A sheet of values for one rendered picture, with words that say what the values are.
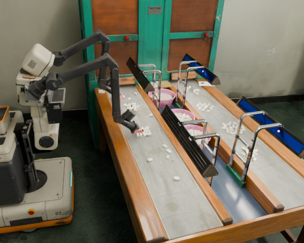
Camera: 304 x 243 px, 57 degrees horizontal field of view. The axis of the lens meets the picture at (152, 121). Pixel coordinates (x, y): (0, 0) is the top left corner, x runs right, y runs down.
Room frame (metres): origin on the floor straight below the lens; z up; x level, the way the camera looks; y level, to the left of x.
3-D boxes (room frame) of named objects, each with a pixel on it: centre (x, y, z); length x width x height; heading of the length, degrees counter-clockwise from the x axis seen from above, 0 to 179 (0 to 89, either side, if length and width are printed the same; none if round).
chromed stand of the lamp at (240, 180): (1.45, -0.64, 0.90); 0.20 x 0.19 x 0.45; 19
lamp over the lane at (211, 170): (1.30, -0.19, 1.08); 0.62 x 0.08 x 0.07; 19
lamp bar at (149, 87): (2.22, 0.13, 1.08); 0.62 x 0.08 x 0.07; 19
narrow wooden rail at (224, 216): (1.85, -0.13, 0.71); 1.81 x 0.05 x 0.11; 19
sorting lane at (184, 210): (1.79, 0.04, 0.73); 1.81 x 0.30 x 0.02; 19
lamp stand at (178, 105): (2.37, -0.33, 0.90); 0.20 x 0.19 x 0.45; 19
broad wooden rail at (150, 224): (1.72, 0.24, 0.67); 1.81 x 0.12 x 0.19; 19
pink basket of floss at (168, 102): (2.47, -0.08, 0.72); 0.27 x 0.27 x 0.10
